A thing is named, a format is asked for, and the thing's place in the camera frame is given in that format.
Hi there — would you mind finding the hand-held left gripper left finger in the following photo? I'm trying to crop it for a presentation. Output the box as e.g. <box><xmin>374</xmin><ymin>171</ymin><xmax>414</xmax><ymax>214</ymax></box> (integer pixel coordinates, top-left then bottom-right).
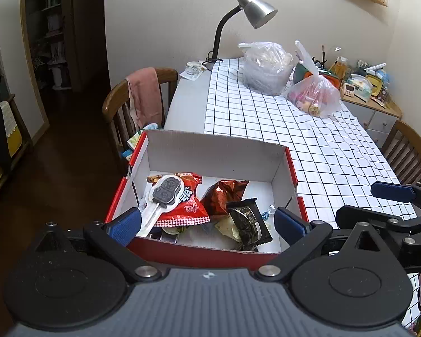
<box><xmin>33</xmin><ymin>208</ymin><xmax>162</xmax><ymax>283</ymax></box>

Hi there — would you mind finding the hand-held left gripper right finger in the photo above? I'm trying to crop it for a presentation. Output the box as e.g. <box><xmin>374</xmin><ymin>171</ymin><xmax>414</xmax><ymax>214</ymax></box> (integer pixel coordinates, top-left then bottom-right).
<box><xmin>254</xmin><ymin>206</ymin><xmax>383</xmax><ymax>282</ymax></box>

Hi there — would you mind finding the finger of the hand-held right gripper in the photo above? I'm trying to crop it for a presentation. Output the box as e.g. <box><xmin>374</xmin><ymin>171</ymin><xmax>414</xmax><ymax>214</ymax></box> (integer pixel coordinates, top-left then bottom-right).
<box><xmin>336</xmin><ymin>205</ymin><xmax>421</xmax><ymax>244</ymax></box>
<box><xmin>371</xmin><ymin>181</ymin><xmax>421</xmax><ymax>215</ymax></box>

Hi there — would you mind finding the light blue snack packet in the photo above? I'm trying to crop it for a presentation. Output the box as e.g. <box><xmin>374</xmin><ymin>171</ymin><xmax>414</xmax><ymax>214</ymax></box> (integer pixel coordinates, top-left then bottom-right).
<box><xmin>260</xmin><ymin>205</ymin><xmax>278</xmax><ymax>222</ymax></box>

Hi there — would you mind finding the black snack packet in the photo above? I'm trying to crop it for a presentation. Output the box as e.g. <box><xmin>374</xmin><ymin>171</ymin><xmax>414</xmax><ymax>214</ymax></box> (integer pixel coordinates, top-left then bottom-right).
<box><xmin>226</xmin><ymin>197</ymin><xmax>273</xmax><ymax>251</ymax></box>

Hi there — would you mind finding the grey chocolate lollipop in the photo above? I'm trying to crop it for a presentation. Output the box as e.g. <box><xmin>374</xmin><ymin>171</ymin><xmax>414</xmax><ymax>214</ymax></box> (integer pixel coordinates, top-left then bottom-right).
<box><xmin>137</xmin><ymin>175</ymin><xmax>186</xmax><ymax>237</ymax></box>

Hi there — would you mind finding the pale yellow snack packet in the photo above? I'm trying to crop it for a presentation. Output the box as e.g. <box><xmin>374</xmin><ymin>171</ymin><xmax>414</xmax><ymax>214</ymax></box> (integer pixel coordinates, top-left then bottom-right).
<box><xmin>214</xmin><ymin>216</ymin><xmax>244</xmax><ymax>243</ymax></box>

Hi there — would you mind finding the red snack packet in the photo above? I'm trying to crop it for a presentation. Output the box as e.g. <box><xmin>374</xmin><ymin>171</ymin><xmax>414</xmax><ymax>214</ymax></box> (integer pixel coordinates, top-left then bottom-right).
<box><xmin>147</xmin><ymin>172</ymin><xmax>211</xmax><ymax>228</ymax></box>

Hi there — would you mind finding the shiny brown snack packet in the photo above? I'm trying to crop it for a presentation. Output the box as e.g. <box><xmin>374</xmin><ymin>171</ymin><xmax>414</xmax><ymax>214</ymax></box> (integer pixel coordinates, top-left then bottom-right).
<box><xmin>201</xmin><ymin>179</ymin><xmax>250</xmax><ymax>216</ymax></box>

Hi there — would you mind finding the red cardboard box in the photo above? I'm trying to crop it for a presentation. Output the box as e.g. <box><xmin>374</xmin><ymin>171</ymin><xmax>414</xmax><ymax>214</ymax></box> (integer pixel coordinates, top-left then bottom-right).
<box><xmin>105</xmin><ymin>130</ymin><xmax>311</xmax><ymax>269</ymax></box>

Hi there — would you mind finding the plastic bag of red snacks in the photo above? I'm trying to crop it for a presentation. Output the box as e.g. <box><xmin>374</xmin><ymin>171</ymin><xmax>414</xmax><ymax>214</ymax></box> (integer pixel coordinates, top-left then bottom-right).
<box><xmin>282</xmin><ymin>40</ymin><xmax>342</xmax><ymax>118</ymax></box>

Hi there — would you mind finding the wooden chair with black seat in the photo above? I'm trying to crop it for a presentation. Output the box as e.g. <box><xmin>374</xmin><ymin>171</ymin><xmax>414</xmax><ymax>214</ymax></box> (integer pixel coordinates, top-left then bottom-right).
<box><xmin>381</xmin><ymin>120</ymin><xmax>421</xmax><ymax>185</ymax></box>

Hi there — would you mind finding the grey drawer cabinet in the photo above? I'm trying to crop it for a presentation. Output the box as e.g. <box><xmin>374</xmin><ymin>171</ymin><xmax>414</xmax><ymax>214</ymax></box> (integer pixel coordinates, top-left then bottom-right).
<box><xmin>340</xmin><ymin>91</ymin><xmax>403</xmax><ymax>150</ymax></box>

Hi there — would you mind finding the floral blue cloth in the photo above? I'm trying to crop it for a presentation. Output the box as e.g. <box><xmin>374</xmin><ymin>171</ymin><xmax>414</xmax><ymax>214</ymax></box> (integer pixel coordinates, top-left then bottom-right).
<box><xmin>122</xmin><ymin>123</ymin><xmax>159</xmax><ymax>160</ymax></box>

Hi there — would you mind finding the tissue pack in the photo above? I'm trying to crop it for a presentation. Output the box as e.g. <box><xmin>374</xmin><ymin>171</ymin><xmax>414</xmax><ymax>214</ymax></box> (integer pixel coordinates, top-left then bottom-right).
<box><xmin>351</xmin><ymin>77</ymin><xmax>372</xmax><ymax>102</ymax></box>

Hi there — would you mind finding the white checkered tablecloth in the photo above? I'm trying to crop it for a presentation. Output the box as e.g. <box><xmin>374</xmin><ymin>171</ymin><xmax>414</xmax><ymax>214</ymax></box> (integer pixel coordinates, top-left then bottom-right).
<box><xmin>203</xmin><ymin>58</ymin><xmax>421</xmax><ymax>329</ymax></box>

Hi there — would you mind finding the pink towel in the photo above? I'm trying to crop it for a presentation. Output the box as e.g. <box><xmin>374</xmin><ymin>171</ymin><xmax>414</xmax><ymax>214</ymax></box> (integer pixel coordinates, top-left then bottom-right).
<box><xmin>125</xmin><ymin>67</ymin><xmax>162</xmax><ymax>130</ymax></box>

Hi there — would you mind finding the yellow cushioned chair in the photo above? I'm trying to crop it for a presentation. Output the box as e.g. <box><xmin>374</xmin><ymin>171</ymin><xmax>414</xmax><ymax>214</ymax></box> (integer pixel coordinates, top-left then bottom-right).
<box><xmin>0</xmin><ymin>61</ymin><xmax>34</xmax><ymax>215</ymax></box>

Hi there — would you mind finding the clear plastic bag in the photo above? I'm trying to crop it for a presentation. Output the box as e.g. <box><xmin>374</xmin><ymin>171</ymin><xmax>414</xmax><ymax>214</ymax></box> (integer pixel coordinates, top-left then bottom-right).
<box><xmin>239</xmin><ymin>41</ymin><xmax>297</xmax><ymax>96</ymax></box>

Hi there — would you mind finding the white flat packet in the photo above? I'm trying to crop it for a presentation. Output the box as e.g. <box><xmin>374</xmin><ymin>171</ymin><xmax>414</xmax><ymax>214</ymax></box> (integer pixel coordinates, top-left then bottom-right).
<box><xmin>180</xmin><ymin>61</ymin><xmax>207</xmax><ymax>79</ymax></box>

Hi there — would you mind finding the dark bookshelf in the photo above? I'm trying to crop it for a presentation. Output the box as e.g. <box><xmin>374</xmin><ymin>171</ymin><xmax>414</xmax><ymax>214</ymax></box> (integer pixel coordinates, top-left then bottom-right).
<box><xmin>19</xmin><ymin>0</ymin><xmax>81</xmax><ymax>92</ymax></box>

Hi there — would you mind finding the grey desk lamp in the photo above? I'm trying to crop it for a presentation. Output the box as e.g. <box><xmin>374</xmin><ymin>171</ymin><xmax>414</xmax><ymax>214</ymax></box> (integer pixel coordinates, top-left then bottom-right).
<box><xmin>202</xmin><ymin>0</ymin><xmax>278</xmax><ymax>72</ymax></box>

